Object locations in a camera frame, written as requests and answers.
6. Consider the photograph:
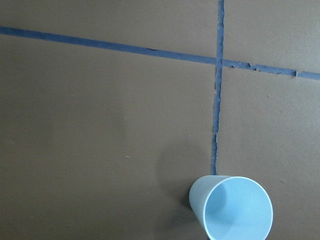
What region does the light blue plastic cup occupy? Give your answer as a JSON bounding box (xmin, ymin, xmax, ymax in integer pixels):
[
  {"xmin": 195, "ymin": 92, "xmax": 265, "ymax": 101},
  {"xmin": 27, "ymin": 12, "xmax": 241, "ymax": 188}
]
[{"xmin": 189, "ymin": 175, "xmax": 273, "ymax": 240}]

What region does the long blue tape strip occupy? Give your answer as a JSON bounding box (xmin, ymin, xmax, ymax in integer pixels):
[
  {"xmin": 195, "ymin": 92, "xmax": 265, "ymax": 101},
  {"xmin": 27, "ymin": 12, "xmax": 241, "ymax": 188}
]
[{"xmin": 211, "ymin": 0, "xmax": 225, "ymax": 175}]

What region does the torn crossing blue tape strip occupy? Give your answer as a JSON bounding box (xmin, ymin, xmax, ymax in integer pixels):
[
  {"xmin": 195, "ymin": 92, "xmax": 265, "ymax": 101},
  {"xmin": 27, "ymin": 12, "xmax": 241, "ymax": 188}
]
[{"xmin": 0, "ymin": 26, "xmax": 320, "ymax": 81}]

